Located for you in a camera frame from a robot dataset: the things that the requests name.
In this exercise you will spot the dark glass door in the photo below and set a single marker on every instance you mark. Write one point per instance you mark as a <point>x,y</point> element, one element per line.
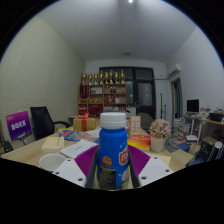
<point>145,93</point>

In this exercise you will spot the white wall air conditioner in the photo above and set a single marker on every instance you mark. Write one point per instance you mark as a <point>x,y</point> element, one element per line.
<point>174,70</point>

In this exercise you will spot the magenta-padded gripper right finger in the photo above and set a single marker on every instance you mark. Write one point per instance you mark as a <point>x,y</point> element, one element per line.
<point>155,170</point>

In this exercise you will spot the small upright card box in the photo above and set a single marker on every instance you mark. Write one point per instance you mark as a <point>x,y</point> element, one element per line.
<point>134,125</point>

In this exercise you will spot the purple sign board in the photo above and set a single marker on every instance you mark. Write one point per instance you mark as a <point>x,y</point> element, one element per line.
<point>18,125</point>

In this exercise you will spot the blue printed magazine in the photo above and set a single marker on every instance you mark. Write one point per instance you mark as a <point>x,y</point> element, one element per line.
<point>69,134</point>

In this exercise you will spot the wooden shelf unit with trophies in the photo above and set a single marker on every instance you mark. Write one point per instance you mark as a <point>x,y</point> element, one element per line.
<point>106,100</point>

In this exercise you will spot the stack of books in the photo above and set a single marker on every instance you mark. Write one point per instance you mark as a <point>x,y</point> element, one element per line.
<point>179,126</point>

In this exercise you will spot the yellow gift box red ribbon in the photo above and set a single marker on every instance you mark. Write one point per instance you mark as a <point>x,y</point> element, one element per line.
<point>84,124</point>

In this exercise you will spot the ceiling tube light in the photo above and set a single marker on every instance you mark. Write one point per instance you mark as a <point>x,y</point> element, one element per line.
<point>130,1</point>

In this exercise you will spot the black microphone stand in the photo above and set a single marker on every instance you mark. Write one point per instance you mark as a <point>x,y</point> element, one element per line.
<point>161,106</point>

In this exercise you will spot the white-legged side desk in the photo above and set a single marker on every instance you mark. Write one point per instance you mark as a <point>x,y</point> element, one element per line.
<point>208,120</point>

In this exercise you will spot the computer monitor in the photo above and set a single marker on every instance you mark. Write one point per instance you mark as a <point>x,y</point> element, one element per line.
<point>193,105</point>

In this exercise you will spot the blue drink bottle white cap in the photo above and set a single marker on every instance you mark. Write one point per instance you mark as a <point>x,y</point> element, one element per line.
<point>112,153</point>

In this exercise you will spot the black curved chair armrest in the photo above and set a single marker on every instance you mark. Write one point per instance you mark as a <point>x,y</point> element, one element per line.
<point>6,145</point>

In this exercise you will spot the light wooden bench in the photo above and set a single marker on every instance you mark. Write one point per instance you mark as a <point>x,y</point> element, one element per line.
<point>181,156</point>

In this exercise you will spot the black office chair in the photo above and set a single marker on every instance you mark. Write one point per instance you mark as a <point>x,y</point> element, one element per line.
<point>41,121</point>

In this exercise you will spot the white printed paper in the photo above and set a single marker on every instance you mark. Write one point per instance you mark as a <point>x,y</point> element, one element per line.
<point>78,149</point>

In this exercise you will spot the pale yellow notebook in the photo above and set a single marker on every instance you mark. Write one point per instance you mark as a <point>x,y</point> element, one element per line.
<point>52,144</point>

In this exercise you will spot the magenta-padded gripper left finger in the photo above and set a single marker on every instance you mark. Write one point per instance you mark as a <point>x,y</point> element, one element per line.
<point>70,171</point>

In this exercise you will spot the orange red book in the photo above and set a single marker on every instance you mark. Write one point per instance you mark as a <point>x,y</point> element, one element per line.
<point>139,141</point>

